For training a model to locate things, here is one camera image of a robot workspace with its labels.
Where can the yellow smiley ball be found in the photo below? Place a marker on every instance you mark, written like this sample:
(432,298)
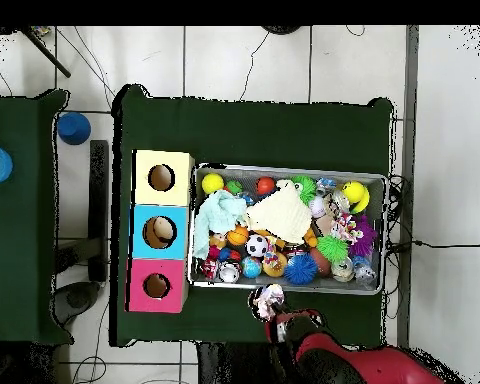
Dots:
(354,192)

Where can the red orange ball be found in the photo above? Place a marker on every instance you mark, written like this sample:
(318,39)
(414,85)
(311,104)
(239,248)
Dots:
(265,185)

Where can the dark green side table cloth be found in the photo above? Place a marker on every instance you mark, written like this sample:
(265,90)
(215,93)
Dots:
(20,280)

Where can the mint green cloth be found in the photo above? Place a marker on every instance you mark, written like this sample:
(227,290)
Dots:
(216,216)

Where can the black red crushed soda can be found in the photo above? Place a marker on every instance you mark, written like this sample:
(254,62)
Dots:
(209,268)

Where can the purple spiky monster toy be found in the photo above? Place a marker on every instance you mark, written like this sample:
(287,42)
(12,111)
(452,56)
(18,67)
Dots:
(364,236)

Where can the green furry toy with eyes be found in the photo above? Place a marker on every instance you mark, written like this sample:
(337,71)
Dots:
(306,188)

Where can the black tripod leg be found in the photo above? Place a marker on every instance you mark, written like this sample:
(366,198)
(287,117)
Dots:
(48,54)

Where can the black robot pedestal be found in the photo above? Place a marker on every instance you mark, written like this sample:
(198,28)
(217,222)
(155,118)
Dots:
(232,368)

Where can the blue plastic cup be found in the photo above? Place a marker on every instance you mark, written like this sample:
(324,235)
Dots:
(74,128)

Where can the silver crushed soda can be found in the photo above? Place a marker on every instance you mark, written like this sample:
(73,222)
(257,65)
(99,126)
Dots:
(342,270)

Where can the black round base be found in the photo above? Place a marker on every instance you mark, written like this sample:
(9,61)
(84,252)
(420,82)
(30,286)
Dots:
(280,29)

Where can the cream waffle cloth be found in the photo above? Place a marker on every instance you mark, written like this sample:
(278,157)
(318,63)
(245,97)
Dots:
(280,216)

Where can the colourful paper wad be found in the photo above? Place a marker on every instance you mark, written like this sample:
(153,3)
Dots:
(268,298)

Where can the black upright panel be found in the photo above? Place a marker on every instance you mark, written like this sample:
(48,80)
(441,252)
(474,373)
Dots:
(98,208)

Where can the plain yellow ball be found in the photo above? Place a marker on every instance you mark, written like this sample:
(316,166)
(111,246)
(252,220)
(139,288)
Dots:
(212,183)

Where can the wooden box with three holes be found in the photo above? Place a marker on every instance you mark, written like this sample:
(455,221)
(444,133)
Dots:
(160,234)

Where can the dark stand base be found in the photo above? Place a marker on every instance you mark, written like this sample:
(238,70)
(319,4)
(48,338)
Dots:
(78,298)

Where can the blue spiky ball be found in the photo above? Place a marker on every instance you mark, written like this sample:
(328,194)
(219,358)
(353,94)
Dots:
(300,270)

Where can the red robot arm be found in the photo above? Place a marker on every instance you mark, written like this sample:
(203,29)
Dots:
(384,366)

